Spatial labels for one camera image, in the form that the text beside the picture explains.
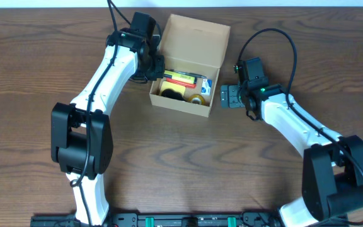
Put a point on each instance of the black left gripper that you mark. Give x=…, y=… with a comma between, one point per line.
x=155, y=67

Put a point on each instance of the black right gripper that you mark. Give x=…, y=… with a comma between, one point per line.
x=230, y=96

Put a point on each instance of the yellow sticky note pad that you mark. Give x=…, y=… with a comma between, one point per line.
x=165, y=85

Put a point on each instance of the yellow highlighter marker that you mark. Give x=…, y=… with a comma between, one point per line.
x=180, y=77

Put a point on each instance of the white blue eraser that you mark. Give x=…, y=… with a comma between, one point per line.
x=206, y=87

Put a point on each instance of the yellow tape roll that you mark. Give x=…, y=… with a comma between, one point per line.
x=197, y=99

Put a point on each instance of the black computer mouse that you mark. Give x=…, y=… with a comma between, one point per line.
x=172, y=94

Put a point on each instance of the black ballpoint pen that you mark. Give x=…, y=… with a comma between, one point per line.
x=186, y=73

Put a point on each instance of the brown cardboard box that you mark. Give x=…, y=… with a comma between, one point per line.
x=194, y=46

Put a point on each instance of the red black stapler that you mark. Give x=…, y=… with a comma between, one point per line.
x=181, y=83

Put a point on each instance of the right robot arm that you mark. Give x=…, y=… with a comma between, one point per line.
x=332, y=168

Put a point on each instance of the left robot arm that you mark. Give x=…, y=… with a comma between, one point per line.
x=81, y=136

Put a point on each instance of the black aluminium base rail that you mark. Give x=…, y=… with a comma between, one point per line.
x=245, y=219

